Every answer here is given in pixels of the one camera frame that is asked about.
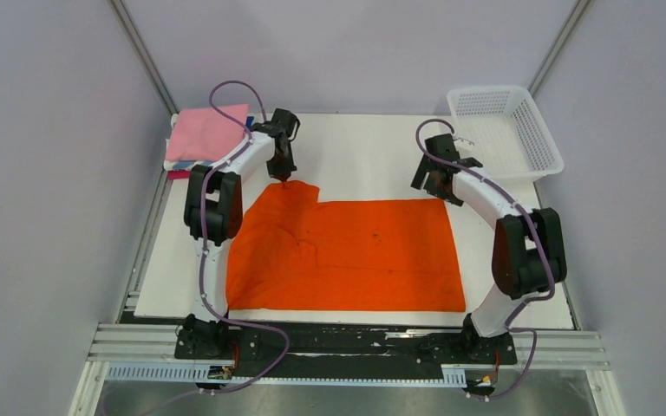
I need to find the orange t shirt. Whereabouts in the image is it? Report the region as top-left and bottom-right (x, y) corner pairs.
(225, 181), (467, 313)

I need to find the magenta folded t shirt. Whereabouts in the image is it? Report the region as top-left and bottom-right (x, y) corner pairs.
(166, 170), (191, 180)

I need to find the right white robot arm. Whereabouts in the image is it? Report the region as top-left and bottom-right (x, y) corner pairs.
(412, 133), (567, 362)

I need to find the blue white folded t shirt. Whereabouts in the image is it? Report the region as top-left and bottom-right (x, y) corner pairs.
(173, 135), (246, 171)

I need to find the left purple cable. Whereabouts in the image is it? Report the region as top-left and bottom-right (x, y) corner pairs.
(98, 80), (291, 416)

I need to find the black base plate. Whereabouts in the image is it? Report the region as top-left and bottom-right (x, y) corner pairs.
(173, 322), (517, 377)

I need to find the white plastic basket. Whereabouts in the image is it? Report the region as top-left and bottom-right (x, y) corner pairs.
(447, 85), (565, 183)

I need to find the aluminium frame rail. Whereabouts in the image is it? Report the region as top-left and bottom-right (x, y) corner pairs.
(69, 322), (625, 415)

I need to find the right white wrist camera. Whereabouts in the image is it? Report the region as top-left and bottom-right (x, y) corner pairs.
(454, 135), (474, 147)

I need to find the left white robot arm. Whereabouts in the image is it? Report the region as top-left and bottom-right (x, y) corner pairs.
(183, 108), (301, 358)

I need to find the pink folded t shirt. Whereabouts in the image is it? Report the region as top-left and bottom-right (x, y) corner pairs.
(167, 104), (249, 162)

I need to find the white slotted cable duct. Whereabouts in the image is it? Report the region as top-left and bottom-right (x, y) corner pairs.
(105, 362), (467, 388)

